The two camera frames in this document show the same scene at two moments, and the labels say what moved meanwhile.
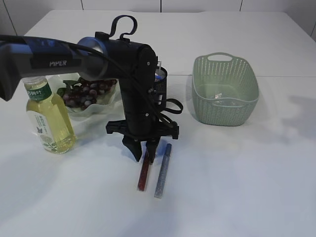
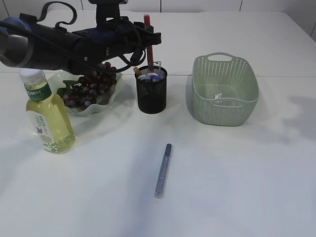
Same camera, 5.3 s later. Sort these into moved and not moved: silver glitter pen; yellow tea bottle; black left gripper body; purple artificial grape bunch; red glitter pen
Moved: black left gripper body; red glitter pen
Not moved: yellow tea bottle; silver glitter pen; purple artificial grape bunch
